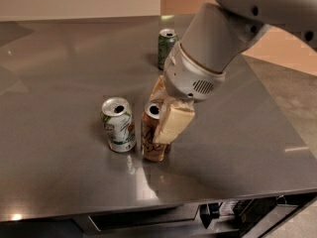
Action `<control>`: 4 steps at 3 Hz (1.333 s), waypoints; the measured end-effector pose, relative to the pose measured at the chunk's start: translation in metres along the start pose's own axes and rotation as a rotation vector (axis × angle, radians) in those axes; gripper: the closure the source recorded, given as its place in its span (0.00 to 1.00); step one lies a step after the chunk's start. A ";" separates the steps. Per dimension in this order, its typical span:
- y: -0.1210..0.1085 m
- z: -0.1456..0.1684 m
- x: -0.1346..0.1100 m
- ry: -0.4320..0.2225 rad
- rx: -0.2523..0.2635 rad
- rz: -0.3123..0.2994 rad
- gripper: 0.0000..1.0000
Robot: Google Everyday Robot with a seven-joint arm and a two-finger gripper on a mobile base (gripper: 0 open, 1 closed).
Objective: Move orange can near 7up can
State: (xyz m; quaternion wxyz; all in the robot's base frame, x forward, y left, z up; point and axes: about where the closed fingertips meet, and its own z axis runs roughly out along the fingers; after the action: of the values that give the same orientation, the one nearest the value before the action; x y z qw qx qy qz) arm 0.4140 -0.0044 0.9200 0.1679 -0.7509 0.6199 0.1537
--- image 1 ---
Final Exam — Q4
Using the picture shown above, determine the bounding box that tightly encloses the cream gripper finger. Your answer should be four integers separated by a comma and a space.
154, 100, 195, 144
150, 75, 165, 100

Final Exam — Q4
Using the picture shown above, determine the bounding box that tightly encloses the orange soda can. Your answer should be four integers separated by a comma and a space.
141, 100, 170, 162

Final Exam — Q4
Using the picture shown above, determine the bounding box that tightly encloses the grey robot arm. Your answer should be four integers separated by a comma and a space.
151, 0, 317, 144

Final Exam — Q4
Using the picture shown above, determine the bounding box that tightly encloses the dark green soda can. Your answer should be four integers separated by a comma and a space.
158, 29, 178, 70

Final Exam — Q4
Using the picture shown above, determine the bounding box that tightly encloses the white green 7up can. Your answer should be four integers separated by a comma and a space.
101, 97, 136, 153

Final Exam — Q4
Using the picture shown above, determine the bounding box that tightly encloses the grey drawer under table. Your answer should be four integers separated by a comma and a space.
73, 203, 199, 235

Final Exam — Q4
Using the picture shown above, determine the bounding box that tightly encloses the black equipment under table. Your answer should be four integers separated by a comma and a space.
199, 193, 317, 238

